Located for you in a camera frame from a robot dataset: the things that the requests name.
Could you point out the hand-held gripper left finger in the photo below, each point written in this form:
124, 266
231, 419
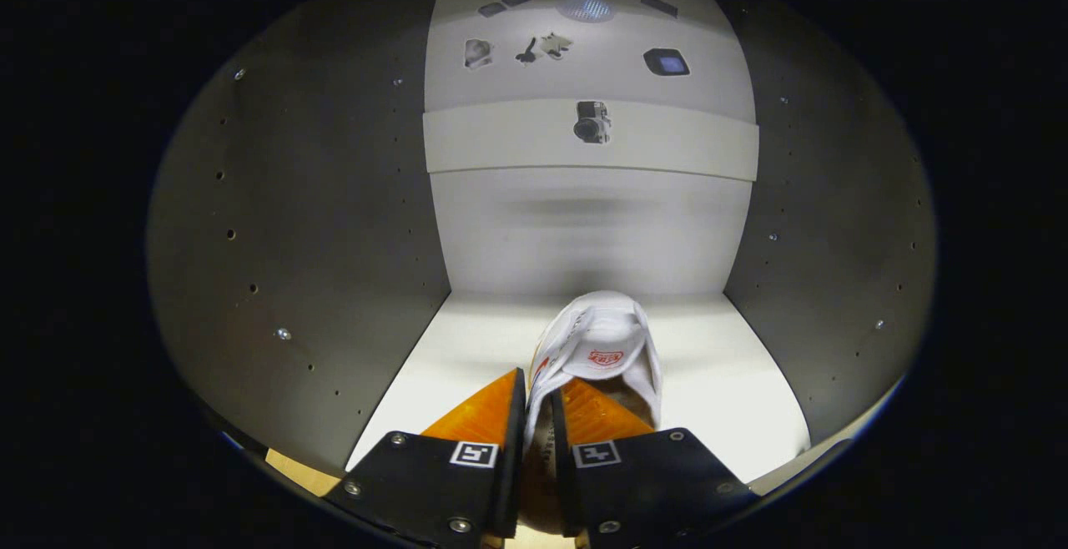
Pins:
511, 465

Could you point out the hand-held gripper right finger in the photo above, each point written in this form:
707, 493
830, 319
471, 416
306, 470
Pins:
563, 474

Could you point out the white shoe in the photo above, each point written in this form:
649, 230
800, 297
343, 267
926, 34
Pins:
601, 332

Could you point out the dark grey shoe cabinet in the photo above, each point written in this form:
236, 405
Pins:
334, 240

